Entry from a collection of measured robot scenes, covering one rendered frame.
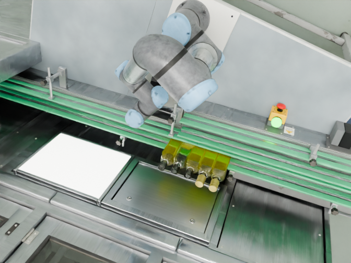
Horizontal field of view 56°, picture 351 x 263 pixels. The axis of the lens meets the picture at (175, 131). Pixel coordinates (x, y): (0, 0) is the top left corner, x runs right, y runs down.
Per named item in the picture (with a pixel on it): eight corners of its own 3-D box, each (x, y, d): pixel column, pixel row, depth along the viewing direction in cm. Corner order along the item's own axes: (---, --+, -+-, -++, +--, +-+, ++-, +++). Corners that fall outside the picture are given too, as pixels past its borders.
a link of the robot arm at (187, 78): (203, 27, 131) (181, 50, 82) (228, 56, 134) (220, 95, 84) (182, 48, 136) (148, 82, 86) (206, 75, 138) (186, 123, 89)
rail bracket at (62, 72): (67, 84, 180) (40, 102, 162) (65, 54, 170) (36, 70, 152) (75, 86, 179) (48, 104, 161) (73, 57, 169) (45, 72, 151)
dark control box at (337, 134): (329, 134, 149) (330, 144, 142) (336, 119, 144) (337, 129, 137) (348, 139, 147) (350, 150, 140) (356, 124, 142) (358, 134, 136)
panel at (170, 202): (60, 134, 173) (13, 174, 146) (59, 130, 172) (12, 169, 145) (226, 190, 155) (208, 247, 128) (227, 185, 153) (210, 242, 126)
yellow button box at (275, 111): (268, 117, 154) (266, 125, 148) (272, 103, 150) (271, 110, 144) (283, 121, 153) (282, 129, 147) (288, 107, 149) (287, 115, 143)
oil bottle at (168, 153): (174, 139, 163) (158, 164, 145) (175, 129, 159) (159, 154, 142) (185, 142, 161) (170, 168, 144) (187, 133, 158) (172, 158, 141)
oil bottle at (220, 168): (220, 153, 158) (209, 181, 141) (222, 143, 155) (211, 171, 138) (231, 156, 157) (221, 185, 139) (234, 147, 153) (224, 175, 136)
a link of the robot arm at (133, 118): (146, 122, 127) (133, 133, 132) (156, 109, 136) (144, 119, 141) (131, 107, 126) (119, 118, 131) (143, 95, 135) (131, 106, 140)
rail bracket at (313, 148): (307, 146, 142) (306, 165, 131) (313, 132, 137) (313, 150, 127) (316, 149, 141) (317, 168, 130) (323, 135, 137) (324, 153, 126)
